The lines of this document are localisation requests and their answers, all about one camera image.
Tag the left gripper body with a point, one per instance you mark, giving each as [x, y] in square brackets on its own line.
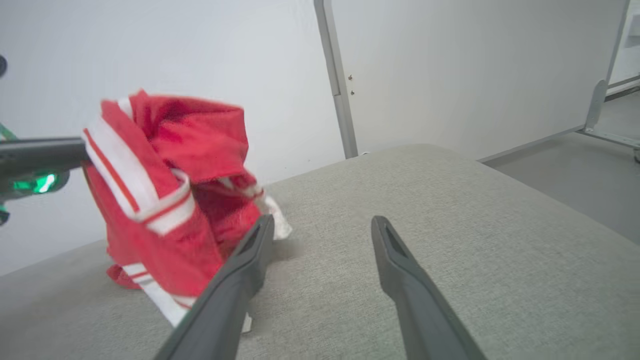
[30, 185]

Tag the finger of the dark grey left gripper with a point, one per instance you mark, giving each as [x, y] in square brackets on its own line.
[40, 155]

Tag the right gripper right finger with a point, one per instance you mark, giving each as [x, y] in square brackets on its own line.
[425, 325]

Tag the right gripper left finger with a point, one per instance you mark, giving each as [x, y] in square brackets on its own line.
[225, 310]

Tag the red garment with white stripes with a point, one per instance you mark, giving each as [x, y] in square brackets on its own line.
[200, 140]

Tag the grey metal partition foot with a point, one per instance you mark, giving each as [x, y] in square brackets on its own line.
[596, 105]

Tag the grey metal partition post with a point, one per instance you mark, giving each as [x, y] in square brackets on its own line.
[340, 100]

